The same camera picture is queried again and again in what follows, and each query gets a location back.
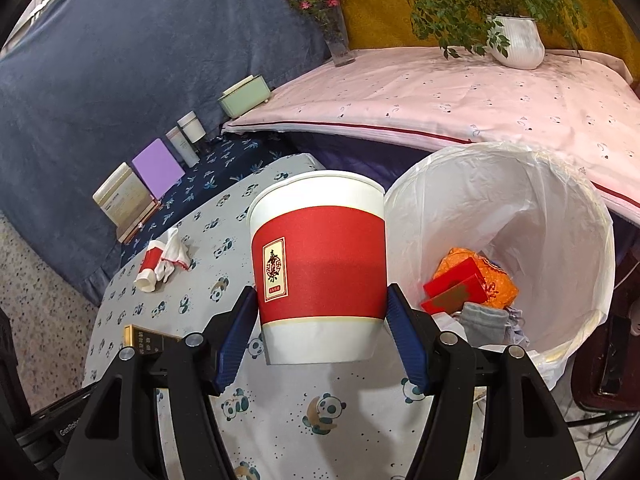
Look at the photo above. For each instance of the crushed red paper cup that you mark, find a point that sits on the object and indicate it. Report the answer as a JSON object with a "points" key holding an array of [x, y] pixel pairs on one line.
{"points": [[150, 262]]}

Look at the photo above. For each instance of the black phone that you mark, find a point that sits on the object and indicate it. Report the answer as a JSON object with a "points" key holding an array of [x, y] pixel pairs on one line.
{"points": [[612, 355]]}

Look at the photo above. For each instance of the red and white paper cup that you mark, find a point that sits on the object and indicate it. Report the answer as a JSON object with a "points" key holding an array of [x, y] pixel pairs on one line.
{"points": [[320, 270]]}

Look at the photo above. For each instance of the dark purple cloth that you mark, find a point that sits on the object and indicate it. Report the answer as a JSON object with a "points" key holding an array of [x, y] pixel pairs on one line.
{"points": [[360, 160]]}

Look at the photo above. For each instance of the panda print tablecloth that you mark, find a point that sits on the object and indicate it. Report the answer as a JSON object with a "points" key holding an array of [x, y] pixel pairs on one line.
{"points": [[320, 410]]}

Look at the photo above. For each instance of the dark wooden stool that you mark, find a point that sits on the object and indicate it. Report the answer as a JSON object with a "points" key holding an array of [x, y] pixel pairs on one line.
{"points": [[590, 370]]}

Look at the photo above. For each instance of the trash bin with white bag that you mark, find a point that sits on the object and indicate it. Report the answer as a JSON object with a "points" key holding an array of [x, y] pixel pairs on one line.
{"points": [[500, 200]]}

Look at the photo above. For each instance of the white paper sheet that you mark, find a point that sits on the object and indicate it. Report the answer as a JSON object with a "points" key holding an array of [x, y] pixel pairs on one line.
{"points": [[517, 335]]}

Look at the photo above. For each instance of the small red packet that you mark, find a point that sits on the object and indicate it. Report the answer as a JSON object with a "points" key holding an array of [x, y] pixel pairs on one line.
{"points": [[440, 306]]}

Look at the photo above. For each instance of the beige book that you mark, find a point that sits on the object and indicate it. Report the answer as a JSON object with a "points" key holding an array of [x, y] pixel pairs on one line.
{"points": [[122, 197]]}

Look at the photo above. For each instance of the small white tissue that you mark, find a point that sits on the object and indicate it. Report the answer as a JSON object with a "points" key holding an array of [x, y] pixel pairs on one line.
{"points": [[175, 255]]}

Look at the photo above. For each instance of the pink cloth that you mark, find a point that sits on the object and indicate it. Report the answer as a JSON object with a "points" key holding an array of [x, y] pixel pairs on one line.
{"points": [[450, 100]]}

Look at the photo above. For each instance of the large red packet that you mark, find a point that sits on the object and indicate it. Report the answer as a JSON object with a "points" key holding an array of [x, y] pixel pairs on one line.
{"points": [[455, 280]]}

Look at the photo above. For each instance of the orange snack wrapper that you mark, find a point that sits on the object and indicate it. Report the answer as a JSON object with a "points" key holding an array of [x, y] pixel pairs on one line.
{"points": [[500, 280]]}

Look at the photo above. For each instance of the pale green box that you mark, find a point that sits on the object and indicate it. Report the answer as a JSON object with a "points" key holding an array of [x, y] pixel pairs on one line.
{"points": [[242, 100]]}

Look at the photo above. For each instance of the white bottle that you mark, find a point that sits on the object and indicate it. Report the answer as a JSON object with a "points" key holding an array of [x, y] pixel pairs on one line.
{"points": [[182, 150]]}

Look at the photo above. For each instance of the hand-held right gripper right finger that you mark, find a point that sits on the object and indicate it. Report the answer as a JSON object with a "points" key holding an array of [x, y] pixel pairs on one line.
{"points": [[405, 340]]}

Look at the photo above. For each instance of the yellow blanket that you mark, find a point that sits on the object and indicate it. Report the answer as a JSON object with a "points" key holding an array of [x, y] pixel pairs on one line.
{"points": [[380, 20]]}

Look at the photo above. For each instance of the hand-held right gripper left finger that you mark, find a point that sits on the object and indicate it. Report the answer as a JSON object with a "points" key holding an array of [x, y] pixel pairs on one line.
{"points": [[235, 340]]}

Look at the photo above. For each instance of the black and gold box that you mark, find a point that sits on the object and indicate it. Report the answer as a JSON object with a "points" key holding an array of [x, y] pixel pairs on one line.
{"points": [[147, 341]]}

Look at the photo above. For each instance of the green plant in white pot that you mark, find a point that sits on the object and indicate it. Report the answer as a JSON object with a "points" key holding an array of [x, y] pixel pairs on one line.
{"points": [[520, 42]]}

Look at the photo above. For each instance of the glass vase with pink flowers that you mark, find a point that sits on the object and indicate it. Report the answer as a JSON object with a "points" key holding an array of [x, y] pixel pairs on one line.
{"points": [[340, 50]]}

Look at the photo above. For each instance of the blue-grey blanket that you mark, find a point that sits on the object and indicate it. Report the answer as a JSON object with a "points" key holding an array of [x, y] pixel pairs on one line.
{"points": [[125, 85]]}

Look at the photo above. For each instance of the navy leaf print cloth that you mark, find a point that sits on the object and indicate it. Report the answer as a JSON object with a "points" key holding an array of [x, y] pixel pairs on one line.
{"points": [[225, 160]]}

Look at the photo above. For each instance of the grey cloth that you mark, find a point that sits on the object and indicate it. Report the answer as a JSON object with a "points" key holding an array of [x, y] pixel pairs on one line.
{"points": [[482, 317]]}

